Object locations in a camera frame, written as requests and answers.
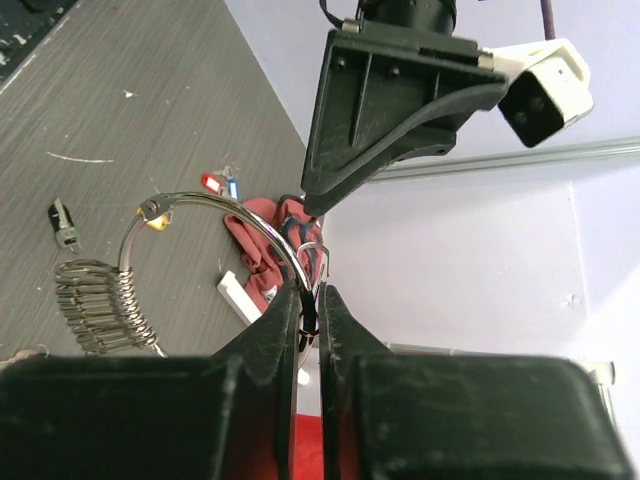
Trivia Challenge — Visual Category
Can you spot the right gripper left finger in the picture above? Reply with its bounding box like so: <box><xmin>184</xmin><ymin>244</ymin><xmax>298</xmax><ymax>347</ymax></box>
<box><xmin>1</xmin><ymin>284</ymin><xmax>299</xmax><ymax>479</ymax></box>

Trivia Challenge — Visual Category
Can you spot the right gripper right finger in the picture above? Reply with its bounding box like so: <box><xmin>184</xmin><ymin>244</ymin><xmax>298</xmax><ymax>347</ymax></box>
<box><xmin>318</xmin><ymin>285</ymin><xmax>635</xmax><ymax>479</ymax></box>

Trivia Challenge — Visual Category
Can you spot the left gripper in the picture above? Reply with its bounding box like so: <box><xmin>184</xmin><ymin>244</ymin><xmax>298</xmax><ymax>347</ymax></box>
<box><xmin>301</xmin><ymin>17</ymin><xmax>508</xmax><ymax>215</ymax></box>

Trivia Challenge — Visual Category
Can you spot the metal keyring with keys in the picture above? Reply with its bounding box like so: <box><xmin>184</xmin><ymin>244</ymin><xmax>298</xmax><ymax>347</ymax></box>
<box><xmin>54</xmin><ymin>191</ymin><xmax>328</xmax><ymax>361</ymax></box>

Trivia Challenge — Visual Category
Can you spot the yellow tag key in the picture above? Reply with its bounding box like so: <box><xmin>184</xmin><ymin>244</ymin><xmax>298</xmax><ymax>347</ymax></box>
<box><xmin>146</xmin><ymin>211</ymin><xmax>172</xmax><ymax>232</ymax></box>

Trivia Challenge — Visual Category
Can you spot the black tag key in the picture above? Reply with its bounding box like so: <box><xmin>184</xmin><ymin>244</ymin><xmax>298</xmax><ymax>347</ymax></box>
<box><xmin>47</xmin><ymin>198</ymin><xmax>81</xmax><ymax>255</ymax></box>

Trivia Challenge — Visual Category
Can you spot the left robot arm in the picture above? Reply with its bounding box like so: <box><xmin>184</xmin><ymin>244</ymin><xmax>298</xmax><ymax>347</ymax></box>
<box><xmin>301</xmin><ymin>1</ymin><xmax>509</xmax><ymax>217</ymax></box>

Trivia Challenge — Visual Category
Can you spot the red cloth on hanger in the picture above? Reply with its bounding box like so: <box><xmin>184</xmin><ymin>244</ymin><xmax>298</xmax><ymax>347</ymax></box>
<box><xmin>287</xmin><ymin>413</ymin><xmax>361</xmax><ymax>480</ymax></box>

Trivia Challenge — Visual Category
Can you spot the white metal clothes rack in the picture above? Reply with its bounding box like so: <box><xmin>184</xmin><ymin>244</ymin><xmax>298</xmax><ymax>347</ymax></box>
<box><xmin>217</xmin><ymin>269</ymin><xmax>311</xmax><ymax>386</ymax></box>

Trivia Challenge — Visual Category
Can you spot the crumpled maroon shirt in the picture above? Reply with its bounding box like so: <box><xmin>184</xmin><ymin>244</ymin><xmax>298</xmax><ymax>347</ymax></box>
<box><xmin>223</xmin><ymin>194</ymin><xmax>326</xmax><ymax>304</ymax></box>

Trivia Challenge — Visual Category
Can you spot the red tag key left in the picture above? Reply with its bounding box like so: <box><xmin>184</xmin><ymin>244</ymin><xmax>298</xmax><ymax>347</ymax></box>
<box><xmin>201</xmin><ymin>173</ymin><xmax>226</xmax><ymax>195</ymax></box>

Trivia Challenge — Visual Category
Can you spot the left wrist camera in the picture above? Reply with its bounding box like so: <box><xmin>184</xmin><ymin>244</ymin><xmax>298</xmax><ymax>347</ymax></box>
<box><xmin>478</xmin><ymin>38</ymin><xmax>594</xmax><ymax>148</ymax></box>

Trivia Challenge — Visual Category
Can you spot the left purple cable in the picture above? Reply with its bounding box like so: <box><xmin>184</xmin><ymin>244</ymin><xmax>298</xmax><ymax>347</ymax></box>
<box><xmin>539</xmin><ymin>0</ymin><xmax>556</xmax><ymax>42</ymax></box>

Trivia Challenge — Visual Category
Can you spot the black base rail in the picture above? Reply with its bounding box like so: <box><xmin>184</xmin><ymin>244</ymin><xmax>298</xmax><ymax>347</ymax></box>
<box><xmin>0</xmin><ymin>0</ymin><xmax>77</xmax><ymax>83</ymax></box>

